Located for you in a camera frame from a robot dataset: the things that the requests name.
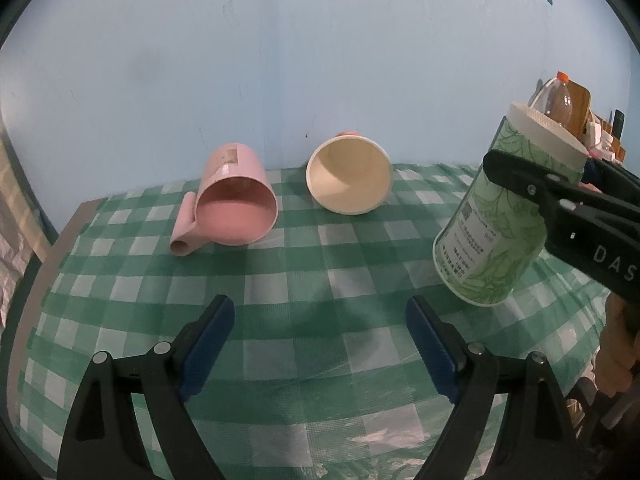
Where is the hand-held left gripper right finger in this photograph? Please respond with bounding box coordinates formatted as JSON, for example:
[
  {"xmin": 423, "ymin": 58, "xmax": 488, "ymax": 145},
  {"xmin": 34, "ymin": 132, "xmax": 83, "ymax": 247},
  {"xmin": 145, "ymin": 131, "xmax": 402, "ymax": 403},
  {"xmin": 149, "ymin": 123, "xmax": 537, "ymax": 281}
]
[{"xmin": 405, "ymin": 295, "xmax": 593, "ymax": 480}]

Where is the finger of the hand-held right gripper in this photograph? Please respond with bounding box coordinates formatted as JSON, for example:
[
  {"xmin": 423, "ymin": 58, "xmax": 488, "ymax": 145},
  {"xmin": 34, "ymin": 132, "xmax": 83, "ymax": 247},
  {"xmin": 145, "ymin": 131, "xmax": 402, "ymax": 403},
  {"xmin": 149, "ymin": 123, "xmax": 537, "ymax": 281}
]
[
  {"xmin": 482, "ymin": 148, "xmax": 601, "ymax": 228},
  {"xmin": 582, "ymin": 157, "xmax": 640, "ymax": 202}
]

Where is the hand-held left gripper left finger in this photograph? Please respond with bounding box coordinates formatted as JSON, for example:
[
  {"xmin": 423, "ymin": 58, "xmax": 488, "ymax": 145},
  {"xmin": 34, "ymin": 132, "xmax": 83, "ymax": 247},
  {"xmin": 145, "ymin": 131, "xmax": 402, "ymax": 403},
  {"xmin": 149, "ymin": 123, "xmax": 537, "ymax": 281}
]
[{"xmin": 57, "ymin": 294, "xmax": 236, "ymax": 480}]

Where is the green patterned paper cup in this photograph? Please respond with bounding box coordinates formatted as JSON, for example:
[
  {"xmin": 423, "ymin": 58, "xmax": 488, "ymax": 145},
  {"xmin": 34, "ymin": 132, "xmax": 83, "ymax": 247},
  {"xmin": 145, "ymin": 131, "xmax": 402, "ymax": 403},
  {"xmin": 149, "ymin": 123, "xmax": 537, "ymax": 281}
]
[{"xmin": 432, "ymin": 102, "xmax": 588, "ymax": 307}]

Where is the person's right hand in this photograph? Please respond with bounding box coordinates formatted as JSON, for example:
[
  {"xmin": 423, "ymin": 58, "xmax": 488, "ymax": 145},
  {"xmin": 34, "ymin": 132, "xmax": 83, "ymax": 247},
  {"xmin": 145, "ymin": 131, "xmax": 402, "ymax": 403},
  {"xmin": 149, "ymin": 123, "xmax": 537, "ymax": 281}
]
[{"xmin": 596, "ymin": 290, "xmax": 640, "ymax": 401}]

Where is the white container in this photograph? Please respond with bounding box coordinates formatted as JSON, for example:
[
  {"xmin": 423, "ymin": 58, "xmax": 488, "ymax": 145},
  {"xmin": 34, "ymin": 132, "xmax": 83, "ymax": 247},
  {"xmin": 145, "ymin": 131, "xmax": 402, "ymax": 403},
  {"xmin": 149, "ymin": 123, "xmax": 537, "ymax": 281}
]
[{"xmin": 582, "ymin": 119, "xmax": 617, "ymax": 160}]

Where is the wooden board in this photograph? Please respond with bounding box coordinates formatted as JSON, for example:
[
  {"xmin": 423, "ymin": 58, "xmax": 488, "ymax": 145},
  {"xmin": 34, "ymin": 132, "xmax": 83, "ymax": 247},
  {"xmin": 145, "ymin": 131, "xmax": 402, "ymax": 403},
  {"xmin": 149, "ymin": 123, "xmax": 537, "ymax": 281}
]
[{"xmin": 569, "ymin": 81, "xmax": 594, "ymax": 142}]

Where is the clear bottle with orange cap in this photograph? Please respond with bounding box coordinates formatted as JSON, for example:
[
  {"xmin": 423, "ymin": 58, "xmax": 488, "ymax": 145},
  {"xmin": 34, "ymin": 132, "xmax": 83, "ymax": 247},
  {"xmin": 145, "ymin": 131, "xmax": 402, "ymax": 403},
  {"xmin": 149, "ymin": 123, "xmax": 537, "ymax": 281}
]
[{"xmin": 528, "ymin": 71, "xmax": 576, "ymax": 129}]

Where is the green checkered tablecloth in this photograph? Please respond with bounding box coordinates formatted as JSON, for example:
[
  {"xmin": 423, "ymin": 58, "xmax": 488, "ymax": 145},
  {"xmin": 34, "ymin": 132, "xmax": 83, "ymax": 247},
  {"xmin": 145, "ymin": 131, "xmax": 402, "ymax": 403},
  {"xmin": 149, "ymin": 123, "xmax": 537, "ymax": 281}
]
[{"xmin": 10, "ymin": 160, "xmax": 617, "ymax": 480}]

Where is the pink plastic mug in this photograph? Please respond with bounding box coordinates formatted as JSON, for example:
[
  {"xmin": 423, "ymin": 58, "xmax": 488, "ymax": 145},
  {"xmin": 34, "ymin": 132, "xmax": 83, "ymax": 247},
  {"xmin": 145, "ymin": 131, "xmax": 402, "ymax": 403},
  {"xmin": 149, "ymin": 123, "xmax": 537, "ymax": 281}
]
[{"xmin": 169, "ymin": 143, "xmax": 279, "ymax": 259}]

